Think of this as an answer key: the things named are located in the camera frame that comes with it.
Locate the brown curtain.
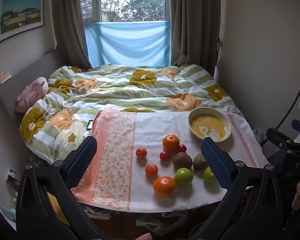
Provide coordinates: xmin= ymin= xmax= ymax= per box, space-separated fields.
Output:
xmin=165 ymin=0 xmax=222 ymax=75
xmin=51 ymin=0 xmax=93 ymax=69

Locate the light blue cloth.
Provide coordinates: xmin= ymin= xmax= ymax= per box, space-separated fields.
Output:
xmin=84 ymin=21 xmax=171 ymax=67

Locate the green striped floral duvet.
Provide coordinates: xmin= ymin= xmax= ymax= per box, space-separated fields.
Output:
xmin=19 ymin=64 xmax=245 ymax=165

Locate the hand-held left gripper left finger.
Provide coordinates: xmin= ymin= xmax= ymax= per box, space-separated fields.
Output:
xmin=15 ymin=135 xmax=105 ymax=240

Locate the person's right hand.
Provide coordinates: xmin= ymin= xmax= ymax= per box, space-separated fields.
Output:
xmin=292 ymin=179 xmax=300 ymax=210

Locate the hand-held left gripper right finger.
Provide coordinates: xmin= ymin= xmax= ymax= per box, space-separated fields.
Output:
xmin=190 ymin=137 xmax=288 ymax=240

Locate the small tangerine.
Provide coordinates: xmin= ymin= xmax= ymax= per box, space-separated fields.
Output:
xmin=145 ymin=164 xmax=159 ymax=176
xmin=136 ymin=147 xmax=148 ymax=159

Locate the brown kiwi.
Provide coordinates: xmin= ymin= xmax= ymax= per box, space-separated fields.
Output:
xmin=172 ymin=152 xmax=193 ymax=170

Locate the black cable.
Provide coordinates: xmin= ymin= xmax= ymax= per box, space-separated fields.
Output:
xmin=261 ymin=79 xmax=300 ymax=145

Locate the grey bed headboard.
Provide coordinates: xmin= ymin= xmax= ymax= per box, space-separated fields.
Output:
xmin=0 ymin=51 xmax=65 ymax=118

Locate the white and pink floral tablecloth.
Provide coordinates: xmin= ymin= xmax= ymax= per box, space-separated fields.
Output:
xmin=70 ymin=109 xmax=270 ymax=212

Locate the green apple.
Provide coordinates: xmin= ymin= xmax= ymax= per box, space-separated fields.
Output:
xmin=203 ymin=167 xmax=217 ymax=183
xmin=174 ymin=167 xmax=193 ymax=185

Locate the kiwi with green sticker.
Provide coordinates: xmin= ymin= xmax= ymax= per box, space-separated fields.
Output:
xmin=192 ymin=152 xmax=208 ymax=170

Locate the person's left hand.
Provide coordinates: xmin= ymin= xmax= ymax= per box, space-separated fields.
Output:
xmin=126 ymin=233 xmax=152 ymax=240

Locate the yellow bear print bowl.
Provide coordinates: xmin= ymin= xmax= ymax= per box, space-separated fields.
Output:
xmin=188 ymin=107 xmax=232 ymax=142

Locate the window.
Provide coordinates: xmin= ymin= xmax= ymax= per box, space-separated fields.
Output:
xmin=79 ymin=0 xmax=170 ymax=23

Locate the white plastic bag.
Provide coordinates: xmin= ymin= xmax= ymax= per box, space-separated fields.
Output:
xmin=252 ymin=127 xmax=265 ymax=143

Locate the framed wall poster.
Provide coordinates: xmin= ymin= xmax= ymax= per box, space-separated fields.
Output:
xmin=0 ymin=0 xmax=45 ymax=45

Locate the pink plush pillow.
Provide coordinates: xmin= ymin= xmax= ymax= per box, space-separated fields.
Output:
xmin=16 ymin=77 xmax=49 ymax=113

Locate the large orange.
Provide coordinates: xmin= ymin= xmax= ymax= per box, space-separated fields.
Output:
xmin=153 ymin=176 xmax=177 ymax=197
xmin=162 ymin=134 xmax=180 ymax=150

